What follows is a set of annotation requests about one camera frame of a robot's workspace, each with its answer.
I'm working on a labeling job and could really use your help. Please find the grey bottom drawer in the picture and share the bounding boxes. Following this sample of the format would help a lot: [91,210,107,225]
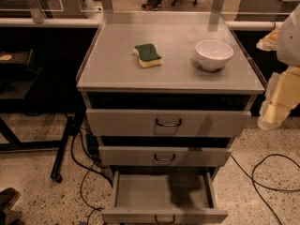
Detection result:
[102,172,228,225]

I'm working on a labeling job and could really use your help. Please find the grey drawer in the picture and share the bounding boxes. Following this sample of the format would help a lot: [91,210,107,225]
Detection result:
[99,137,231,167]
[86,93,250,137]
[102,172,228,225]

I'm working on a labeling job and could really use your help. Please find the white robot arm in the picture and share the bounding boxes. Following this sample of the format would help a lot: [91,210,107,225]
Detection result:
[257,5,300,130]

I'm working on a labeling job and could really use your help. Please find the grey drawer cabinet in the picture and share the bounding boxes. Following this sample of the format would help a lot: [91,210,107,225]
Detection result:
[75,10,268,180]

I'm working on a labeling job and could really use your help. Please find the grey top drawer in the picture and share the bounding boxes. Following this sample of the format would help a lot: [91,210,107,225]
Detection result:
[86,93,250,137]

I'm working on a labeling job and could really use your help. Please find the grey middle drawer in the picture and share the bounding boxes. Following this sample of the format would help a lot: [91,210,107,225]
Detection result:
[99,137,231,167]

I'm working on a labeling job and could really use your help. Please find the white ceramic bowl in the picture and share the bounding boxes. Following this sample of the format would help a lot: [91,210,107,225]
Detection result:
[195,40,233,70]

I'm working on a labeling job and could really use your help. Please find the green yellow sponge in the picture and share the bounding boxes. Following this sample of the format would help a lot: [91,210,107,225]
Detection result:
[133,43,162,68]

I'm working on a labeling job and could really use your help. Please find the dark shoe bottom left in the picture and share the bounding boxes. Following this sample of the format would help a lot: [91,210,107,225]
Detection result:
[0,187,20,225]

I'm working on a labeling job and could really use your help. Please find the black floor cable left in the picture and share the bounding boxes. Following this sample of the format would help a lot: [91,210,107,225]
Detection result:
[69,127,113,225]

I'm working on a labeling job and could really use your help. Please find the black table frame left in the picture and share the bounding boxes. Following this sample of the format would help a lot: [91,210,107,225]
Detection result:
[0,49,75,184]

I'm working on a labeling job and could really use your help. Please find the white horizontal rail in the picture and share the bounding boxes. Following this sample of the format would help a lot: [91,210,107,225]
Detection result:
[0,18,283,31]

